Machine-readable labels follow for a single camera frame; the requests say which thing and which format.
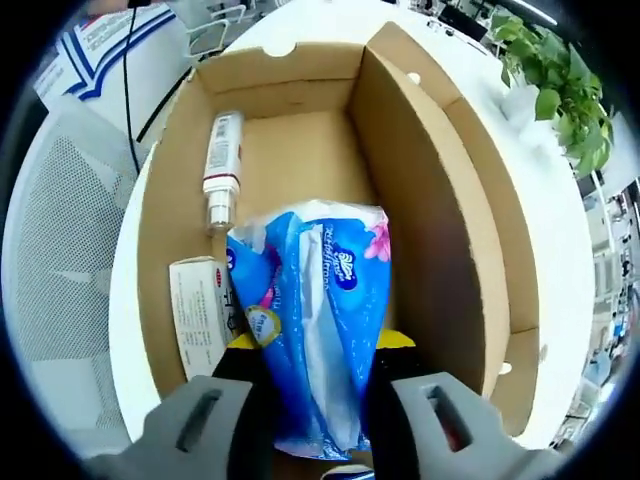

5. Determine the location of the blue soft tissue pack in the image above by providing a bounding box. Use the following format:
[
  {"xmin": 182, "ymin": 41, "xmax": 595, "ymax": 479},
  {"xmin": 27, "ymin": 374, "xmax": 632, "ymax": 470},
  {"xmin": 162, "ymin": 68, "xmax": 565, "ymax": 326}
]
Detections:
[{"xmin": 224, "ymin": 198, "xmax": 395, "ymax": 452}]

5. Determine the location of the brown cardboard shoe box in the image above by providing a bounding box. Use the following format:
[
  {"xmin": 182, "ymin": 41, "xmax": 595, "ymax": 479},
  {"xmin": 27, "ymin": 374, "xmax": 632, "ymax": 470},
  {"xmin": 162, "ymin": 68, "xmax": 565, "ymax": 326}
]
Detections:
[{"xmin": 136, "ymin": 19, "xmax": 542, "ymax": 452}]

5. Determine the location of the grey mesh office chair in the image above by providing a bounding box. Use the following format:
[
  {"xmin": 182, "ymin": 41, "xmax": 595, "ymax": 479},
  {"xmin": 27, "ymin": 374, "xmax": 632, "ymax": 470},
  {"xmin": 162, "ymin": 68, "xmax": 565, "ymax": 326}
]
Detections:
[{"xmin": 0, "ymin": 105, "xmax": 157, "ymax": 447}]

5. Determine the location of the black cable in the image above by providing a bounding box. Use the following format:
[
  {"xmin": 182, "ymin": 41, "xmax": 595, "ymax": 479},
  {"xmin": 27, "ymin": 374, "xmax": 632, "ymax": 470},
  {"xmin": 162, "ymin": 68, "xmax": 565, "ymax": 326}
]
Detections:
[{"xmin": 121, "ymin": 4, "xmax": 143, "ymax": 174}]

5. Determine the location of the white blue-striped shirt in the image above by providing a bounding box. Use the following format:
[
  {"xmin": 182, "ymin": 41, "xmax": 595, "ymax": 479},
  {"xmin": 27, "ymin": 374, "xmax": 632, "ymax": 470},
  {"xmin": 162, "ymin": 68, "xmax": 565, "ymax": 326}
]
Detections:
[{"xmin": 33, "ymin": 3, "xmax": 197, "ymax": 147}]

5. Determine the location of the white carton box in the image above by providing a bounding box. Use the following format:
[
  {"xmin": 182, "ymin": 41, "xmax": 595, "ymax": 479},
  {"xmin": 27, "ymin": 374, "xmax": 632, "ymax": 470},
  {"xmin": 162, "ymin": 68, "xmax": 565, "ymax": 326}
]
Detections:
[{"xmin": 167, "ymin": 255, "xmax": 242, "ymax": 385}]

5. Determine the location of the green potted plant white pot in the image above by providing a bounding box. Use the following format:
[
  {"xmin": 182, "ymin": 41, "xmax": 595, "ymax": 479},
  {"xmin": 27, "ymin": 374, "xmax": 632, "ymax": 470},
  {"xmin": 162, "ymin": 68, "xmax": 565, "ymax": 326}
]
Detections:
[{"xmin": 488, "ymin": 11, "xmax": 615, "ymax": 177}]

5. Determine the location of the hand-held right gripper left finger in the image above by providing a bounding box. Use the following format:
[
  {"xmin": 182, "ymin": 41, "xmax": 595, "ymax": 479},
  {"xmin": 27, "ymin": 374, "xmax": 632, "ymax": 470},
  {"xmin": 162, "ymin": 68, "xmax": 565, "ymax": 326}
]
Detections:
[{"xmin": 82, "ymin": 333, "xmax": 276, "ymax": 480}]

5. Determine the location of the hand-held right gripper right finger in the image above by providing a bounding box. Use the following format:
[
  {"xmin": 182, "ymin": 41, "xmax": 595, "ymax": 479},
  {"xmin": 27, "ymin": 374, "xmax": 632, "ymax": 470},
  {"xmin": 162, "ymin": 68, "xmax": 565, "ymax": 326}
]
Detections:
[{"xmin": 368, "ymin": 328, "xmax": 576, "ymax": 480}]

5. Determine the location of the white spray bottle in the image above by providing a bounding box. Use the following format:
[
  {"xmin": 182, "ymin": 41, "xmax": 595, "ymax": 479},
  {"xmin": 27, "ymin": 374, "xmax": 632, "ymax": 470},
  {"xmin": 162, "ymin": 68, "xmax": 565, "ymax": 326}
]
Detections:
[{"xmin": 201, "ymin": 111, "xmax": 247, "ymax": 237}]

